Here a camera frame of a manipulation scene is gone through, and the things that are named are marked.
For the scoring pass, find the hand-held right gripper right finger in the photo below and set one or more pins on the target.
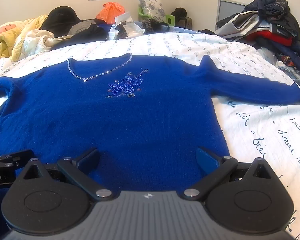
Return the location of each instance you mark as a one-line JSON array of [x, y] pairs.
[[206, 159]]

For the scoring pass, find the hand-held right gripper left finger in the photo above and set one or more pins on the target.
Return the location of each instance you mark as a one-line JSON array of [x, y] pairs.
[[88, 159]]

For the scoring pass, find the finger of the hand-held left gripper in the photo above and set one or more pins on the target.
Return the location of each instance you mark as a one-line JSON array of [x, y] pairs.
[[17, 156]]

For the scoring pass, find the blue beaded knit sweater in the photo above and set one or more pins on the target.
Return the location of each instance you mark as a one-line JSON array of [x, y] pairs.
[[127, 120]]

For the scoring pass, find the dark grey clothes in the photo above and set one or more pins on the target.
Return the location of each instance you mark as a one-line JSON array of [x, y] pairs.
[[90, 31]]

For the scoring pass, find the clothes heap on right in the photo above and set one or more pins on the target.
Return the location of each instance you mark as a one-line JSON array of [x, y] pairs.
[[275, 10]]

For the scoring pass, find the white script-printed bedsheet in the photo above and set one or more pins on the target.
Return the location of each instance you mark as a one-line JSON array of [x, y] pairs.
[[255, 120]]

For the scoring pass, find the cream quilted blanket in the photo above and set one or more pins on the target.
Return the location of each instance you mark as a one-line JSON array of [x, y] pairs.
[[35, 40]]

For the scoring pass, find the yellow patterned quilt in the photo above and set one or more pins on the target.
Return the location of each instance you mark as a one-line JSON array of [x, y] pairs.
[[3, 36]]

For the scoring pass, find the dark floral garment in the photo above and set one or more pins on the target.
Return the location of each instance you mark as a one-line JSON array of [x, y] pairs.
[[296, 62]]

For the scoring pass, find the white plastic bag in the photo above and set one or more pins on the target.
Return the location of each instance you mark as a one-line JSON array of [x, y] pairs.
[[130, 28]]

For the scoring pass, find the red garment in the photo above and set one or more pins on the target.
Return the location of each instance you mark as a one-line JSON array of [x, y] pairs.
[[275, 38]]

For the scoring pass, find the white and grey garment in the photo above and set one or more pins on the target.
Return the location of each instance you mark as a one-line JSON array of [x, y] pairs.
[[242, 22]]

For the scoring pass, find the black cloth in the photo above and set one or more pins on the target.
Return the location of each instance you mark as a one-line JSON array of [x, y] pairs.
[[57, 20]]

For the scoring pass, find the dark brown bag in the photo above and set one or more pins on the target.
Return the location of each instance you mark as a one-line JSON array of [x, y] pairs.
[[181, 17]]

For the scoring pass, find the green plastic chair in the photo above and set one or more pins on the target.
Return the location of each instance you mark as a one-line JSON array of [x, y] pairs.
[[170, 19]]

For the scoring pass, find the black furry earmuffs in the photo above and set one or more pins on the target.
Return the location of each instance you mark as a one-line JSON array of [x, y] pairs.
[[150, 24]]

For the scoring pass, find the grey framed panel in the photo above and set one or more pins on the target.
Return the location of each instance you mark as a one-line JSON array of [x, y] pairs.
[[227, 11]]

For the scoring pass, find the orange plastic bag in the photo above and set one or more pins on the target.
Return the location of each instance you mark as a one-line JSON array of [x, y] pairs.
[[110, 11]]

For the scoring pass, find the floral pillow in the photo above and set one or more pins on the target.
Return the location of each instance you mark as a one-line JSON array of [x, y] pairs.
[[152, 8]]

